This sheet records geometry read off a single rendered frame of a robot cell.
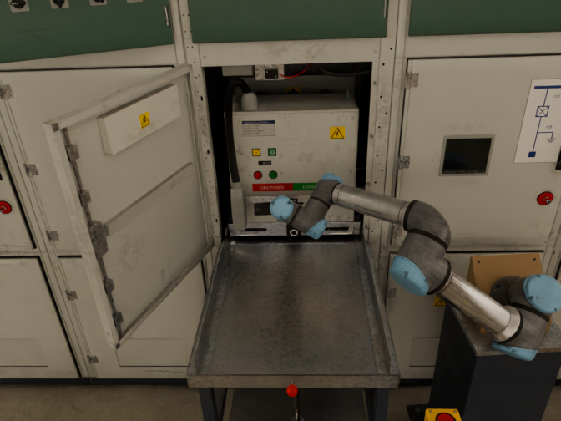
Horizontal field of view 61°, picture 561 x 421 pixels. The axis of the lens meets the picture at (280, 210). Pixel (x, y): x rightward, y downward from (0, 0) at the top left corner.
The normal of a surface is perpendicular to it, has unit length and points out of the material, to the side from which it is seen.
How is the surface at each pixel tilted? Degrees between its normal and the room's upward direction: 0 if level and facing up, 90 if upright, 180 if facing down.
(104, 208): 90
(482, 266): 45
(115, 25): 90
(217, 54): 90
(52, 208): 90
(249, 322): 0
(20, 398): 0
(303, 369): 0
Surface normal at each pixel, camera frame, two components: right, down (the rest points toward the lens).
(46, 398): -0.04, -0.87
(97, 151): 0.92, 0.16
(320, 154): -0.04, 0.50
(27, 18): 0.39, 0.44
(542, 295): 0.06, -0.36
